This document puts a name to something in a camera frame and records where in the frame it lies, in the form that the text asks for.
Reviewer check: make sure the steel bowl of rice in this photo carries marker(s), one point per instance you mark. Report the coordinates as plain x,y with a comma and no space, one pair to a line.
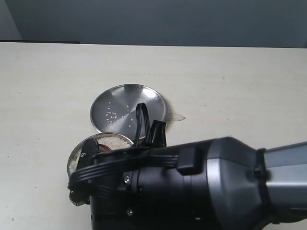
108,141

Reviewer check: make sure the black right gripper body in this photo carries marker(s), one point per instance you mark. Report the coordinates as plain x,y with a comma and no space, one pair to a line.
146,189

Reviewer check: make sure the dark red wooden spoon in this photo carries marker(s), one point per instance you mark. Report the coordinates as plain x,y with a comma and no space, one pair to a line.
103,148

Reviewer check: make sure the round steel plate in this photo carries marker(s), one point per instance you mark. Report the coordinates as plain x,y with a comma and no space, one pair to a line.
114,110

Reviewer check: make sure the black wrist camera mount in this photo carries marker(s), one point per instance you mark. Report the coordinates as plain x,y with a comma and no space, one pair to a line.
89,149

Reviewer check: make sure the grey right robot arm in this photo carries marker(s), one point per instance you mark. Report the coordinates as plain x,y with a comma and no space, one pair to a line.
216,184

